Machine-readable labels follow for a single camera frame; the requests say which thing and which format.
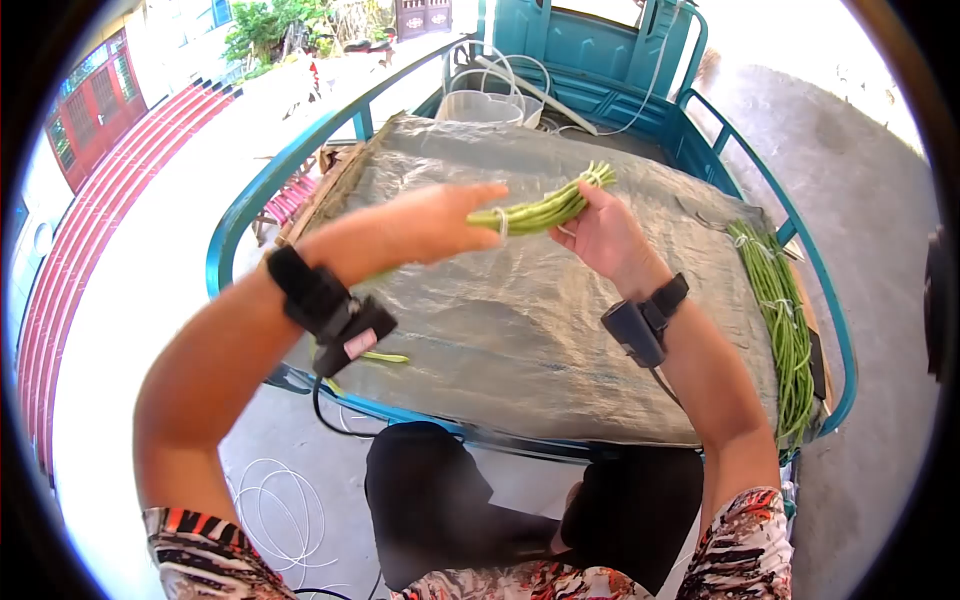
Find person's left hand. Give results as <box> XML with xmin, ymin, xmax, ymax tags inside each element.
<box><xmin>298</xmin><ymin>182</ymin><xmax>511</xmax><ymax>290</ymax></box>

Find person's right hand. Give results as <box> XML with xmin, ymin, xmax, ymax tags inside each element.
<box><xmin>547</xmin><ymin>180</ymin><xmax>674</xmax><ymax>303</ymax></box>

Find person's right fingers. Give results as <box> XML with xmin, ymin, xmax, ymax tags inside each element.
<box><xmin>547</xmin><ymin>180</ymin><xmax>624</xmax><ymax>252</ymax></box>

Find person's left fingers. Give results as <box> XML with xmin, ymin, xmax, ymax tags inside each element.
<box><xmin>420</xmin><ymin>182</ymin><xmax>511</xmax><ymax>255</ymax></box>

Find bundle of green long beans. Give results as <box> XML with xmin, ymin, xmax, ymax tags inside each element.
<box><xmin>465</xmin><ymin>159</ymin><xmax>618</xmax><ymax>238</ymax></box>

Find grey woven tarp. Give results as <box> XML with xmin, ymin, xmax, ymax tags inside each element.
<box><xmin>281</xmin><ymin>112</ymin><xmax>781</xmax><ymax>449</ymax></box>

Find teal cargo tricycle bed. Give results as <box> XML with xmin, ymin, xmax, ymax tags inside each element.
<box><xmin>205</xmin><ymin>0</ymin><xmax>859</xmax><ymax>465</ymax></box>

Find clear plastic bucket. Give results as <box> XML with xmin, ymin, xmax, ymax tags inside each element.
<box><xmin>435</xmin><ymin>89</ymin><xmax>526</xmax><ymax>127</ymax></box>

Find black wrist band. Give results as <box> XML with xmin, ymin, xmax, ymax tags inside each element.
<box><xmin>600</xmin><ymin>272</ymin><xmax>690</xmax><ymax>370</ymax></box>
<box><xmin>265</xmin><ymin>244</ymin><xmax>399</xmax><ymax>379</ymax></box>

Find white plastic pipe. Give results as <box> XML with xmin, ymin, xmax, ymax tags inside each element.
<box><xmin>471</xmin><ymin>54</ymin><xmax>600</xmax><ymax>138</ymax></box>

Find red wooden chair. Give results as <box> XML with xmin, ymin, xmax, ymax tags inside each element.
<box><xmin>252</xmin><ymin>153</ymin><xmax>327</xmax><ymax>247</ymax></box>

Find row of tied long beans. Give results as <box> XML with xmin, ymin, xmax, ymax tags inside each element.
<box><xmin>726</xmin><ymin>218</ymin><xmax>816</xmax><ymax>451</ymax></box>

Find green bushes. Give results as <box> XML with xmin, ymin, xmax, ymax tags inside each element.
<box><xmin>222</xmin><ymin>0</ymin><xmax>399</xmax><ymax>80</ymax></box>

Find person's legs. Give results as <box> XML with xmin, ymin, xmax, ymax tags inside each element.
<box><xmin>363</xmin><ymin>420</ymin><xmax>706</xmax><ymax>595</ymax></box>

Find person's body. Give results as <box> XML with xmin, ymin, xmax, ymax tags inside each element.
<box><xmin>142</xmin><ymin>486</ymin><xmax>795</xmax><ymax>600</ymax></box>

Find red door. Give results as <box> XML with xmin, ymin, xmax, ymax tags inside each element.
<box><xmin>43</xmin><ymin>28</ymin><xmax>150</xmax><ymax>195</ymax></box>

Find clear hose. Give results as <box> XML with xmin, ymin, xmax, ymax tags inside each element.
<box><xmin>447</xmin><ymin>41</ymin><xmax>555</xmax><ymax>102</ymax></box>

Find coil of white string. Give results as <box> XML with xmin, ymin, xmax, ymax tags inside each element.
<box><xmin>225</xmin><ymin>457</ymin><xmax>354</xmax><ymax>597</ymax></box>

